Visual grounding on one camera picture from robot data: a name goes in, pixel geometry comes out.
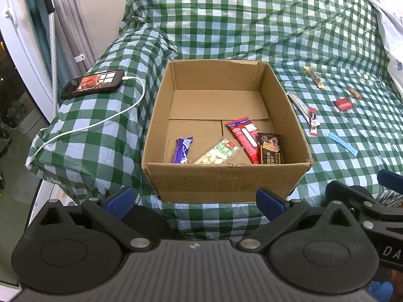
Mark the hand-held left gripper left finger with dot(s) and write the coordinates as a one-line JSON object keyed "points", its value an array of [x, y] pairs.
{"points": [[119, 201]]}

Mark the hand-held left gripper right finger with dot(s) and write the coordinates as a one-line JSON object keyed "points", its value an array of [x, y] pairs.
{"points": [[270, 203]]}

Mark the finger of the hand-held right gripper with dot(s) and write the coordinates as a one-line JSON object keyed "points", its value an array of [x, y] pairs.
{"points": [[392, 177]]}

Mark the brown biscuit packet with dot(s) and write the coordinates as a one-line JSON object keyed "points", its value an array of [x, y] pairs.
{"points": [[270, 151]]}

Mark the brown cardboard box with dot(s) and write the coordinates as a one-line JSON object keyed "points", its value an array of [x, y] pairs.
{"points": [[220, 179]]}

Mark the light blue stick sachet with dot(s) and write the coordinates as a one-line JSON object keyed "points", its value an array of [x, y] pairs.
{"points": [[341, 143]]}

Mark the white and green nut packet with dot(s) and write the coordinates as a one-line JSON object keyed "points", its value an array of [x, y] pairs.
{"points": [[220, 152]]}

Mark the large red snack packet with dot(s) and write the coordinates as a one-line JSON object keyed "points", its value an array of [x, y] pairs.
{"points": [[244, 135]]}

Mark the purple chocolate bar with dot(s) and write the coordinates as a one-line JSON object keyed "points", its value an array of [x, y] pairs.
{"points": [[182, 151]]}

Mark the small red snack packet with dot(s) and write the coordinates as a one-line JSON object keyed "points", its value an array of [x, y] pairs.
{"points": [[343, 104]]}

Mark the black and red coffee stick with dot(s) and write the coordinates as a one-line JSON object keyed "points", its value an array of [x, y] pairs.
{"points": [[313, 122]]}

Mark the silver snack bar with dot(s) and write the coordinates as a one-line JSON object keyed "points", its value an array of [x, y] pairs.
{"points": [[297, 101]]}

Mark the blue clothing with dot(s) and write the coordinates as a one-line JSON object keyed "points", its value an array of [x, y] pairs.
{"points": [[381, 292]]}

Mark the small orange candy bar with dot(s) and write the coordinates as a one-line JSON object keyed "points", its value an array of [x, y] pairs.
{"points": [[354, 92]]}

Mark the black smartphone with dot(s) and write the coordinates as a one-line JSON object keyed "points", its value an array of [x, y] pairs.
{"points": [[91, 83]]}

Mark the gold snack bar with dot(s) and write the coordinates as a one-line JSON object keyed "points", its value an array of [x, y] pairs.
{"points": [[313, 76]]}

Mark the black shoe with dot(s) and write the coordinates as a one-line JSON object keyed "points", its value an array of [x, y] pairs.
{"points": [[8, 122]]}

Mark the grey shoe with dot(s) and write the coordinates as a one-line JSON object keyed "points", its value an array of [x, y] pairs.
{"points": [[17, 110]]}

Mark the white printed cloth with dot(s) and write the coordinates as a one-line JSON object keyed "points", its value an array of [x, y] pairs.
{"points": [[392, 31]]}

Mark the small white curtain clip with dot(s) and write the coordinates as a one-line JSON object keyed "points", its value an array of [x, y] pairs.
{"points": [[80, 57]]}

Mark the green checked sofa cover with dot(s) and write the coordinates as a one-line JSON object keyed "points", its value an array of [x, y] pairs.
{"points": [[236, 22]]}

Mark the teal curtain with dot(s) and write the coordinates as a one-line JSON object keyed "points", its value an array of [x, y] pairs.
{"points": [[37, 31]]}

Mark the white door hook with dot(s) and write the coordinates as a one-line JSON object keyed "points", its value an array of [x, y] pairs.
{"points": [[7, 12]]}

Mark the white door frame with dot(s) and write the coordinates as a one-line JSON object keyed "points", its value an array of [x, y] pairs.
{"points": [[28, 69]]}

